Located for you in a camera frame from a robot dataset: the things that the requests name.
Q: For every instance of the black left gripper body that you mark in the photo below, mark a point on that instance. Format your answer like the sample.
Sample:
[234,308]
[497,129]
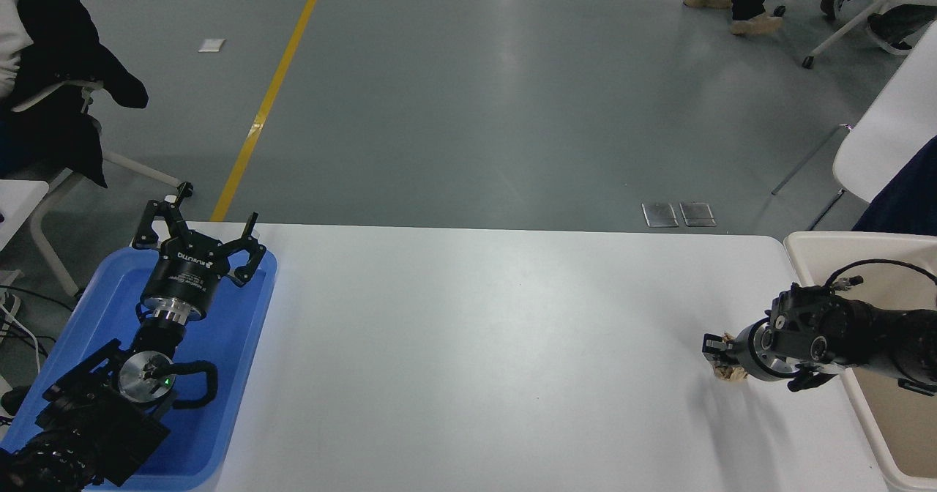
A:
[183,276]

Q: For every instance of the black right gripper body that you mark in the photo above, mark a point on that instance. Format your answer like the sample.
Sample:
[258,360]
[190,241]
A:
[754,356]

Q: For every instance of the tan paper ball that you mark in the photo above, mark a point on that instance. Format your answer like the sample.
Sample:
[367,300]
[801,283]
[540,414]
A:
[728,373]

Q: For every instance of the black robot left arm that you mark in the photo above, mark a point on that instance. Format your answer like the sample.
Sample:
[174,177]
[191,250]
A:
[88,419]

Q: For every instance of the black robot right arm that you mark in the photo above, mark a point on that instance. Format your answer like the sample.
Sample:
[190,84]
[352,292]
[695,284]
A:
[856,331]

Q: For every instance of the white chair with slanted legs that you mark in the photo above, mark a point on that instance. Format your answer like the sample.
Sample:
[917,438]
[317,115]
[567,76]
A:
[139,168]

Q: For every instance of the blue plastic tray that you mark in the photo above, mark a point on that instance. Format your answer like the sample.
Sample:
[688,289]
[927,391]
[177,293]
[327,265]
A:
[219,375]

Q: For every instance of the metal floor plate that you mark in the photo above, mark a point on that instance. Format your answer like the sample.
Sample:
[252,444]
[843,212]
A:
[697,214]
[659,214]

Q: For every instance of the large pale bin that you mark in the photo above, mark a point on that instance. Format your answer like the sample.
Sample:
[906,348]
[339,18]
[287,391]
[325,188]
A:
[878,433]

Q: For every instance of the small white side table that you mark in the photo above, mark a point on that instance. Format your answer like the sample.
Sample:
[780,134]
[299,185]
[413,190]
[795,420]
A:
[18,203]

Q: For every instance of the seated person in black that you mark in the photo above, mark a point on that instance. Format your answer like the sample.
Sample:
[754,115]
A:
[58,53]

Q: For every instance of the black floor object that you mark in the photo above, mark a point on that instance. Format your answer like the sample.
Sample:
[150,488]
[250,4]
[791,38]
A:
[15,400]

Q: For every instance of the person in dark blue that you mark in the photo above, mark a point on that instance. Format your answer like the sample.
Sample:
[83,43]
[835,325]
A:
[904,203]

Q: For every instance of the white shell chair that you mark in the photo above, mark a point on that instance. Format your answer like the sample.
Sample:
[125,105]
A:
[893,133]

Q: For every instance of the white wheeled chair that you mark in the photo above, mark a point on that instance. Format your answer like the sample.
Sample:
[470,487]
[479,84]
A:
[842,34]

